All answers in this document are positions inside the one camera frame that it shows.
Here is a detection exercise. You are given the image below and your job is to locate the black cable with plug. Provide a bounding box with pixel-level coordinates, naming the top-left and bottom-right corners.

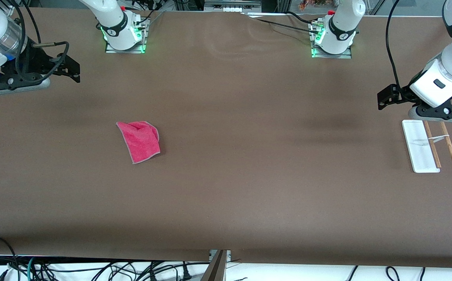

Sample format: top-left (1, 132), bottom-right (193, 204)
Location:
top-left (148, 263), bottom-right (196, 281)

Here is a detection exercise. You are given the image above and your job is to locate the short black table cable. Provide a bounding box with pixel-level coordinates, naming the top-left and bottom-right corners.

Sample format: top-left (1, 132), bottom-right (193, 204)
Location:
top-left (286, 11), bottom-right (321, 25)

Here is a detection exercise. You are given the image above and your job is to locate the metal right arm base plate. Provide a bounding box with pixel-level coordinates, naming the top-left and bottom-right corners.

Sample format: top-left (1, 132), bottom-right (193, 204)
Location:
top-left (105, 18), bottom-right (149, 54)

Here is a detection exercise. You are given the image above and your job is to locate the white flat strip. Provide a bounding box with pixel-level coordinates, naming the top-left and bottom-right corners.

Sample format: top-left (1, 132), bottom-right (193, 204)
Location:
top-left (246, 12), bottom-right (290, 19)

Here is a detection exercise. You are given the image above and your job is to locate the long black table cable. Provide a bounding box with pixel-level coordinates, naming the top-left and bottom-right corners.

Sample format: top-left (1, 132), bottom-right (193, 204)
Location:
top-left (249, 16), bottom-right (321, 35)

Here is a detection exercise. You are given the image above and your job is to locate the brown post with metal bracket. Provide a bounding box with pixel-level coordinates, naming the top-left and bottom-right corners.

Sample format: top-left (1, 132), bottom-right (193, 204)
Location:
top-left (201, 249), bottom-right (231, 281)

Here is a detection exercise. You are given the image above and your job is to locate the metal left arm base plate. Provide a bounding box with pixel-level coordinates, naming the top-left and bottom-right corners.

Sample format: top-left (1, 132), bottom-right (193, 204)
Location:
top-left (311, 23), bottom-right (353, 59)

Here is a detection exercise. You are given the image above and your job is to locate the red towel with grey trim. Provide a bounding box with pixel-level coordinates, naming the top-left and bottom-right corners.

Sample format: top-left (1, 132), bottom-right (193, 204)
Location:
top-left (116, 121), bottom-right (161, 164)

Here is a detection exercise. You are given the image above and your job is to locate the grey power strip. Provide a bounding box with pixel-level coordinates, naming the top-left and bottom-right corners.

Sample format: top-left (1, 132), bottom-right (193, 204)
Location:
top-left (204, 0), bottom-right (262, 12)

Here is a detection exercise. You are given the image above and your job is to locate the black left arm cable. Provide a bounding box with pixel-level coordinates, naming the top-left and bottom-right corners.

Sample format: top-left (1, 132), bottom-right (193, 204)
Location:
top-left (385, 0), bottom-right (403, 91)

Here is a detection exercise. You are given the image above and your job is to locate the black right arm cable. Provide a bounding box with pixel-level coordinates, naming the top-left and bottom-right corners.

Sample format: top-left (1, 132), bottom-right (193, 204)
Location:
top-left (0, 0), bottom-right (71, 80)

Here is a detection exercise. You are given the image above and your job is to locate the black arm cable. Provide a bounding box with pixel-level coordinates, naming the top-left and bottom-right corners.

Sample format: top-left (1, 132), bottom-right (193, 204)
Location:
top-left (0, 0), bottom-right (71, 80)
top-left (385, 0), bottom-right (403, 91)

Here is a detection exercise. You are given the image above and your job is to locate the white rectangular tray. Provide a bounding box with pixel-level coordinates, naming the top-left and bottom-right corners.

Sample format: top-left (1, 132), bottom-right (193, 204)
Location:
top-left (401, 119), bottom-right (452, 173)

